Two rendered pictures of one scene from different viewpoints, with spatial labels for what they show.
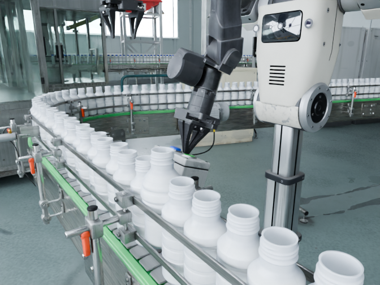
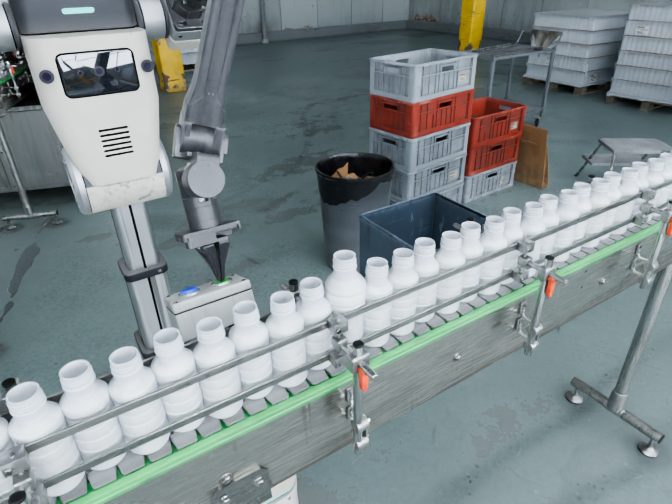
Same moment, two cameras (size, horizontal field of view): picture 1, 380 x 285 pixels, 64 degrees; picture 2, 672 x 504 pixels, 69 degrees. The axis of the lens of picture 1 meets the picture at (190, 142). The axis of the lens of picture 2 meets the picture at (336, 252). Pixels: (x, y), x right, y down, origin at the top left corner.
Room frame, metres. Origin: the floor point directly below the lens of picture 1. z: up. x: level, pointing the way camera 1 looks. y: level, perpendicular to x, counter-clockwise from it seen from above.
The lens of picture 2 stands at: (0.42, 0.72, 1.60)
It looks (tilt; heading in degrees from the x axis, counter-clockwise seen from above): 30 degrees down; 275
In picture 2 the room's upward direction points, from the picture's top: 1 degrees counter-clockwise
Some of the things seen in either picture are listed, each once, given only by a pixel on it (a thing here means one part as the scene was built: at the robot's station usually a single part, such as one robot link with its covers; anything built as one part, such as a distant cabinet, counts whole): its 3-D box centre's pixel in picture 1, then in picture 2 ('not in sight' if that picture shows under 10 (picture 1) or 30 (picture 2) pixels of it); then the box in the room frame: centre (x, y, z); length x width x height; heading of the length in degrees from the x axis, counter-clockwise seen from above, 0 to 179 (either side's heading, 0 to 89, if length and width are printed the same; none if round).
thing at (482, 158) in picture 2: not in sight; (475, 148); (-0.40, -3.15, 0.33); 0.61 x 0.41 x 0.22; 40
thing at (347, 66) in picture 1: (332, 77); not in sight; (6.15, -2.86, 0.96); 0.82 x 0.50 x 1.91; 109
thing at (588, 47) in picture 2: not in sight; (583, 49); (-2.65, -7.25, 0.50); 1.23 x 1.05 x 1.00; 35
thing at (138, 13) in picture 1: (128, 21); not in sight; (0.91, 0.17, 1.44); 0.07 x 0.07 x 0.09; 37
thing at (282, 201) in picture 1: (280, 221); (157, 321); (1.02, -0.34, 0.74); 0.11 x 0.11 x 0.40; 37
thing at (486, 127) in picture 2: not in sight; (479, 120); (-0.41, -3.16, 0.55); 0.61 x 0.41 x 0.22; 40
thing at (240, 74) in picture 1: (216, 104); not in sight; (4.91, -0.43, 0.59); 1.10 x 0.62 x 1.18; 109
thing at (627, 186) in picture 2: not in sight; (621, 201); (-0.20, -0.44, 1.08); 0.06 x 0.06 x 0.17
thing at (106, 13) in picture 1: (116, 20); not in sight; (0.89, 0.20, 1.44); 0.07 x 0.07 x 0.09; 37
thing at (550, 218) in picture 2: not in sight; (541, 231); (0.04, -0.27, 1.08); 0.06 x 0.06 x 0.17
